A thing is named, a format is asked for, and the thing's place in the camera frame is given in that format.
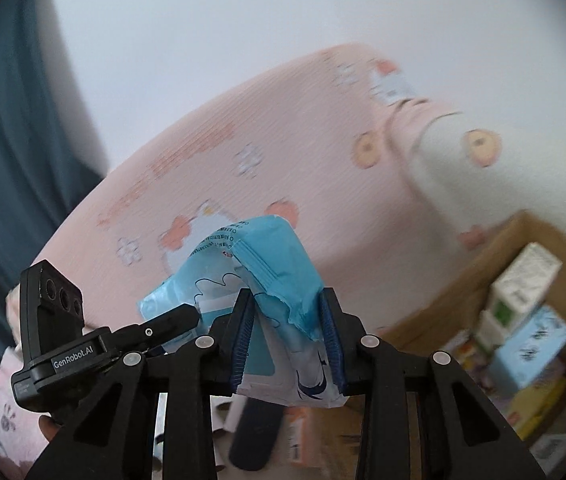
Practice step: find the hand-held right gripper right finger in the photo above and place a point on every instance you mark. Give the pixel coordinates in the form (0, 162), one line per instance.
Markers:
(330, 345)

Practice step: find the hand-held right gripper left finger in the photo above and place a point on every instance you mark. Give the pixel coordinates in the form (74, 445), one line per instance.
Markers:
(243, 345)

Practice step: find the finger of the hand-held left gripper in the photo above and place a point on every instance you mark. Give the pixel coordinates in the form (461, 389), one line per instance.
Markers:
(163, 327)

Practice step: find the denim glasses case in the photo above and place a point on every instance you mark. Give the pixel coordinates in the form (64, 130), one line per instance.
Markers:
(255, 430)

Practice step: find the light blue plastic packet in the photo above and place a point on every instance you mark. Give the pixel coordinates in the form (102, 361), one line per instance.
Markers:
(283, 265)

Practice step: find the cardboard box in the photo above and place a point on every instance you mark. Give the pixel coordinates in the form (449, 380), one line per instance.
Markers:
(463, 300)

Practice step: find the colourful printed packet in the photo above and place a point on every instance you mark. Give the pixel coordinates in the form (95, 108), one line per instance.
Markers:
(468, 360)

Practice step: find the small white carton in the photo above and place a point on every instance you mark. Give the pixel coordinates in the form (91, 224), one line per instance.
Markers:
(489, 332)

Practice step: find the teal curtain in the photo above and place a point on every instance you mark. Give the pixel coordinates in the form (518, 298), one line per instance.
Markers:
(3, 160)

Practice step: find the light blue carton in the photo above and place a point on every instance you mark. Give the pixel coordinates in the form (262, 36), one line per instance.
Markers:
(533, 350)

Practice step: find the white printed cloth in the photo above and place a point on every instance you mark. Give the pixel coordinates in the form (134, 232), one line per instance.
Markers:
(448, 180)

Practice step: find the white green carton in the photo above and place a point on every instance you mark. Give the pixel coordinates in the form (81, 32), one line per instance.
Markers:
(523, 280)

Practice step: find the pink printed blanket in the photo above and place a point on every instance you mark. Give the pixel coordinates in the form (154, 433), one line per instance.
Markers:
(263, 125)

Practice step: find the yellow flat box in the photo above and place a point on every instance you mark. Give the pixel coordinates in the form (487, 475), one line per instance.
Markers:
(543, 407)

